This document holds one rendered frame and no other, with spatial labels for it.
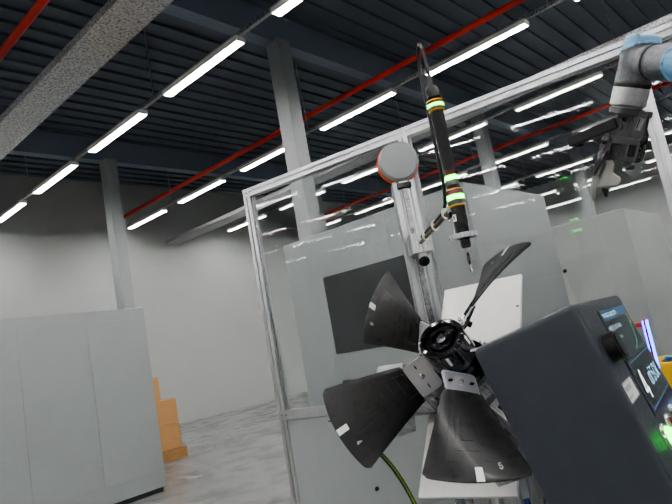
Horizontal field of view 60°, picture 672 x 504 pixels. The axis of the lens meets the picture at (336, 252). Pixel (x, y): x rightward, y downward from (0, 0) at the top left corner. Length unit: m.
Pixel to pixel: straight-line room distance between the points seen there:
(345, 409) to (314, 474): 1.20
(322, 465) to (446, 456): 1.42
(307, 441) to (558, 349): 2.20
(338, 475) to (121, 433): 4.52
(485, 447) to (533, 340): 0.79
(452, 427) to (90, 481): 5.70
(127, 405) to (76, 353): 0.80
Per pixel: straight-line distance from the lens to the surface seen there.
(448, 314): 1.92
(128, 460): 6.98
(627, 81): 1.47
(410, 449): 2.45
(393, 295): 1.68
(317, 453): 2.70
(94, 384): 6.81
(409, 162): 2.25
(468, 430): 1.37
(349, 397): 1.55
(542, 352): 0.59
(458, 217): 1.49
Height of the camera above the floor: 1.26
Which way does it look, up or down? 9 degrees up
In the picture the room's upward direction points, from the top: 10 degrees counter-clockwise
